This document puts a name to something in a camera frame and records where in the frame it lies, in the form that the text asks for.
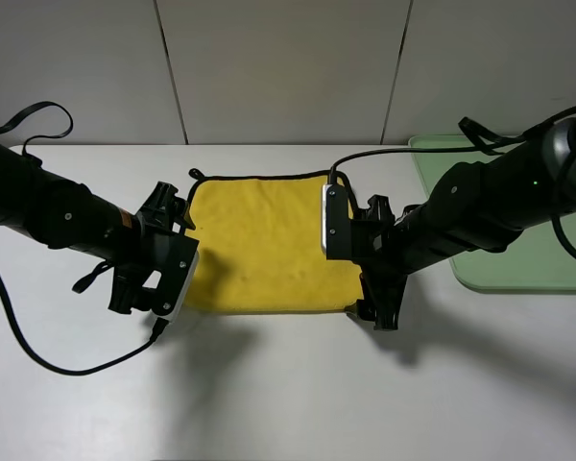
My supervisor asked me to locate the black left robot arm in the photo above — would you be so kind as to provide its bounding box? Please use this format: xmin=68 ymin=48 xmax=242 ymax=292
xmin=0 ymin=145 xmax=198 ymax=317

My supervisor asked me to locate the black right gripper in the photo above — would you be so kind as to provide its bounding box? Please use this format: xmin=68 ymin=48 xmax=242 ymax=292
xmin=344 ymin=195 xmax=407 ymax=331

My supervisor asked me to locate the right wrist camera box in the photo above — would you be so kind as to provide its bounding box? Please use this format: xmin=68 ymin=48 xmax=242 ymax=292
xmin=321 ymin=183 xmax=351 ymax=260

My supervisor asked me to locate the black left camera cable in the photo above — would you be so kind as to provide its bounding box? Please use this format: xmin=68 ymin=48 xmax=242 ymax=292
xmin=0 ymin=101 xmax=168 ymax=376

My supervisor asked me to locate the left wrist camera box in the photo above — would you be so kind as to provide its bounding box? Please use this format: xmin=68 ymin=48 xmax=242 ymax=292
xmin=152 ymin=250 xmax=199 ymax=323

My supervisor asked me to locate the black right camera cable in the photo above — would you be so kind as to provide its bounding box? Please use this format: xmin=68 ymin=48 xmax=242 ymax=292
xmin=327 ymin=101 xmax=576 ymax=270

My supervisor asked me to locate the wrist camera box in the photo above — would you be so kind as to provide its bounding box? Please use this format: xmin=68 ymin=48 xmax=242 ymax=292
xmin=152 ymin=250 xmax=199 ymax=323
xmin=321 ymin=183 xmax=351 ymax=260

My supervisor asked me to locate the yellow towel with black trim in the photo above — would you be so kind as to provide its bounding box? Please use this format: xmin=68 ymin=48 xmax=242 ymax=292
xmin=184 ymin=169 xmax=362 ymax=315

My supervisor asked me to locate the light green tray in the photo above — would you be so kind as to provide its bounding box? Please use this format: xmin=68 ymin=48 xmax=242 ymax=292
xmin=406 ymin=133 xmax=576 ymax=294

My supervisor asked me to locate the black camera cable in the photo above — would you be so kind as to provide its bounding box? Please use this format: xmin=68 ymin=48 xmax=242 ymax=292
xmin=0 ymin=101 xmax=168 ymax=376
xmin=327 ymin=101 xmax=576 ymax=270

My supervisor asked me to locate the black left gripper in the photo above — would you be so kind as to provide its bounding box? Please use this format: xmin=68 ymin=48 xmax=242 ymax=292
xmin=108 ymin=182 xmax=199 ymax=315

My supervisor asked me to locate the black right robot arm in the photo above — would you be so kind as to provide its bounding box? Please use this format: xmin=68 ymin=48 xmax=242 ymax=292
xmin=351 ymin=116 xmax=576 ymax=330

